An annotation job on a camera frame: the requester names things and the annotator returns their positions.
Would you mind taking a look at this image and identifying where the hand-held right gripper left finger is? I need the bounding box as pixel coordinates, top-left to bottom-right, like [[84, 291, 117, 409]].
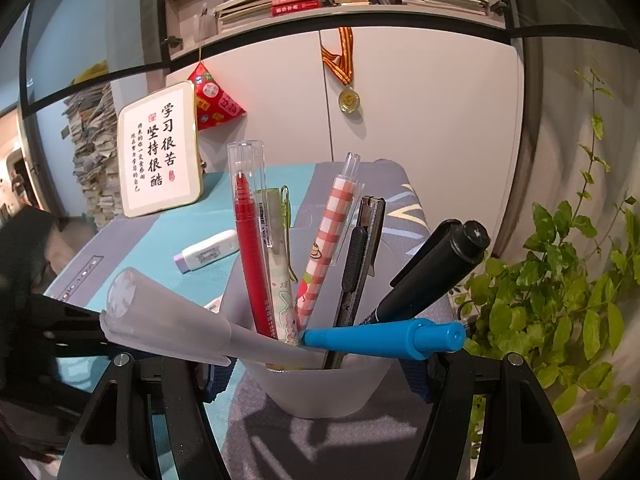
[[57, 352, 236, 480]]

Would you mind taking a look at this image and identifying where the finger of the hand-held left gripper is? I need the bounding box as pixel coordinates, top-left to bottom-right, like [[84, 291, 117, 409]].
[[30, 294, 118, 359]]

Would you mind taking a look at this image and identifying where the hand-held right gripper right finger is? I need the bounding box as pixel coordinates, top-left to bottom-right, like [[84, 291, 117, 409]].
[[400, 350, 581, 480]]

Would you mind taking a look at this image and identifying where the blue pen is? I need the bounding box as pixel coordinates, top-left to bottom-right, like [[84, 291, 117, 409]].
[[300, 318, 467, 361]]

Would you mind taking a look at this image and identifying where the frosted translucent pen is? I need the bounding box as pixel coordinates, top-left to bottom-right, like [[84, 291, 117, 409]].
[[99, 267, 326, 372]]

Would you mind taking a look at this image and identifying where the translucent plastic pen cup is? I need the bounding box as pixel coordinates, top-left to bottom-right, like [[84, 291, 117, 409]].
[[219, 255, 401, 420]]

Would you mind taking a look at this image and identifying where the patterned pen with green clip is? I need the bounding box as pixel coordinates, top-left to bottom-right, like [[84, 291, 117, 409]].
[[255, 185, 301, 346]]

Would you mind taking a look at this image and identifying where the black marker pen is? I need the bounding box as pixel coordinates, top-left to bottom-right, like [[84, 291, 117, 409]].
[[357, 218, 492, 328]]

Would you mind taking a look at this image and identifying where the grey utility knife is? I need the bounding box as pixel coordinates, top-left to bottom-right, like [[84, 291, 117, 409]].
[[325, 195, 387, 368]]

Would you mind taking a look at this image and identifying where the red pen with clear cap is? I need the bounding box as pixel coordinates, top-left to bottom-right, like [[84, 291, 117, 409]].
[[227, 139, 273, 338]]

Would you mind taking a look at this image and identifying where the red checkered pen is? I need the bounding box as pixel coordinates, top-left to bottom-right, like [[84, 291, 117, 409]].
[[295, 152, 362, 333]]

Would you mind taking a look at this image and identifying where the white eraser with purple end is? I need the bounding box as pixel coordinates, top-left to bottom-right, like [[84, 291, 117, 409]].
[[173, 229, 239, 274]]

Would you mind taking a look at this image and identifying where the green leafy plant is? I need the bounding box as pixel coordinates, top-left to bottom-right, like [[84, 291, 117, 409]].
[[452, 67, 640, 461]]

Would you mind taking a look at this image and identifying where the stack of newspapers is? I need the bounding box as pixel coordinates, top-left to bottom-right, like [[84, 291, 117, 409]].
[[62, 82, 126, 231]]

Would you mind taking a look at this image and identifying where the white calligraphy sign board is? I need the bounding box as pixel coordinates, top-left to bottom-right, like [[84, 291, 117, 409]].
[[117, 80, 203, 218]]

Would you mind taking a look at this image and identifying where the yellow object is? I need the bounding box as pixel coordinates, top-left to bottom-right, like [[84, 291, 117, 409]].
[[72, 60, 110, 86]]

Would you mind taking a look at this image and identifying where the red pyramid hanging ornament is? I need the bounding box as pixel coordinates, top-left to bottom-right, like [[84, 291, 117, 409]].
[[187, 60, 247, 132]]

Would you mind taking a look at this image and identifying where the gold medal with striped ribbon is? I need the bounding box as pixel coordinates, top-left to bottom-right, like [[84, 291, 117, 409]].
[[320, 26, 361, 115]]

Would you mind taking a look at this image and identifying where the row of books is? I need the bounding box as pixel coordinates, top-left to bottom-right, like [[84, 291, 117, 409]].
[[215, 0, 491, 26]]

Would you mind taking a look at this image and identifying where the grey wall cabinet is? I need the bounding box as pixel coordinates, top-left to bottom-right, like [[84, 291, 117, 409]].
[[162, 0, 526, 261]]

